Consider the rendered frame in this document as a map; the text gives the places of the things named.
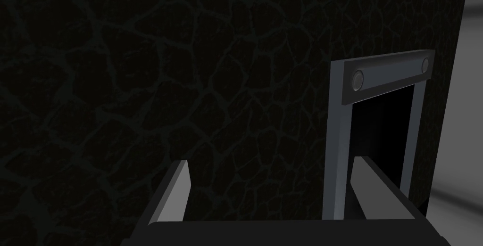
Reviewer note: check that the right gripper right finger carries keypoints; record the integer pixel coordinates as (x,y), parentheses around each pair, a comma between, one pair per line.
(377,195)

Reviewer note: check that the dark crackle-textured door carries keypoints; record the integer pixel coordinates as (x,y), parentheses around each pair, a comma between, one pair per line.
(151,68)

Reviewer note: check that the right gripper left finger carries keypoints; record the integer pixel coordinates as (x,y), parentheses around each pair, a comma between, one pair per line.
(174,197)

